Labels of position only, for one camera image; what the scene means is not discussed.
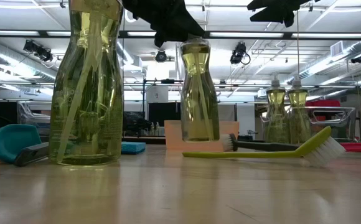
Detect yellow soap pump bottle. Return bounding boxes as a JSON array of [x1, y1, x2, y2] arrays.
[[286, 74, 312, 144], [263, 73, 289, 144], [49, 0, 125, 166], [179, 37, 221, 143]]

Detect light blue sponge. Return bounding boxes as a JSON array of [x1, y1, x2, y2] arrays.
[[120, 141, 146, 156]]

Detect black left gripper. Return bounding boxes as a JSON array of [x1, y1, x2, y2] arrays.
[[121, 0, 206, 43]]

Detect red background box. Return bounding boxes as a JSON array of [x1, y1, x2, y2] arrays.
[[304, 99, 342, 108]]

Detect black ceiling camera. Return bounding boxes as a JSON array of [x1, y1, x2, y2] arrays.
[[229, 42, 251, 66], [154, 49, 168, 63]]

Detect black overhead bar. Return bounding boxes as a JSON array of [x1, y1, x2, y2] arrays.
[[0, 30, 361, 40]]

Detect black ceiling spotlights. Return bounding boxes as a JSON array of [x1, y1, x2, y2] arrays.
[[22, 39, 54, 62]]

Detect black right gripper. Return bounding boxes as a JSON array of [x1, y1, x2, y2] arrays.
[[247, 0, 321, 27]]

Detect grey cloth panel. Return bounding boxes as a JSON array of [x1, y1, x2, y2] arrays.
[[219, 103, 237, 122]]

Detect orange translucent plastic bin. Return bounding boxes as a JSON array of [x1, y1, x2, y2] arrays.
[[164, 120, 240, 152]]

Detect clear plastic bin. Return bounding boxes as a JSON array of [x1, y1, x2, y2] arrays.
[[260, 105, 357, 143], [16, 101, 52, 138]]

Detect grey dish brush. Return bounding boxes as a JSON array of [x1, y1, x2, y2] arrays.
[[13, 141, 51, 167], [220, 133, 300, 152]]

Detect black metal frame stand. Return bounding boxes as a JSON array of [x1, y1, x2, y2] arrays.
[[142, 79, 193, 122]]

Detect thin hanging cable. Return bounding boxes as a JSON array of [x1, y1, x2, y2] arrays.
[[296, 11, 301, 78]]

